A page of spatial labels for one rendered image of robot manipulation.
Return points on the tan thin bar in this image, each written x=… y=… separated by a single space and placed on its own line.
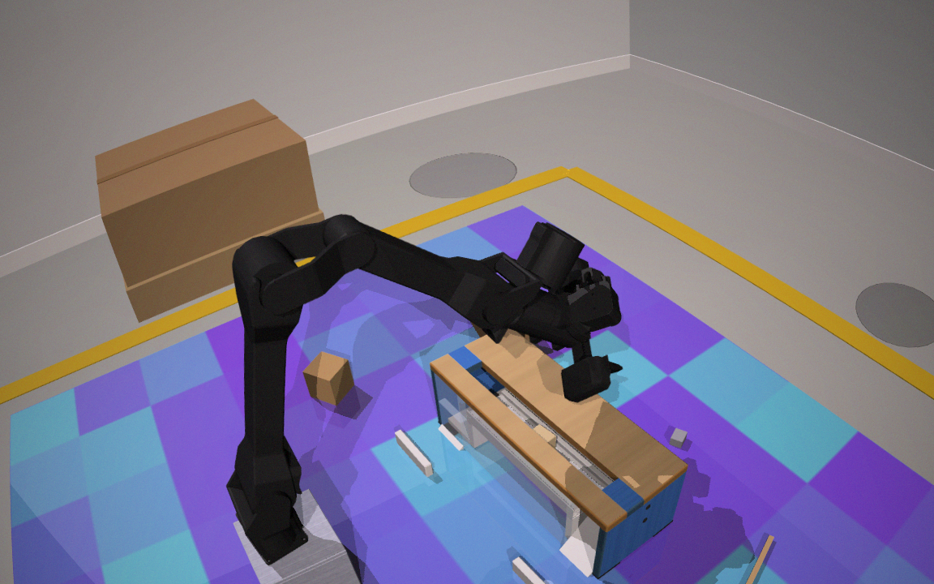
x=760 y=560

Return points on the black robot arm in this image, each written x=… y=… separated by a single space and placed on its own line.
x=271 y=290

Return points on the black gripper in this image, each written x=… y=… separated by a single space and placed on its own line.
x=589 y=375

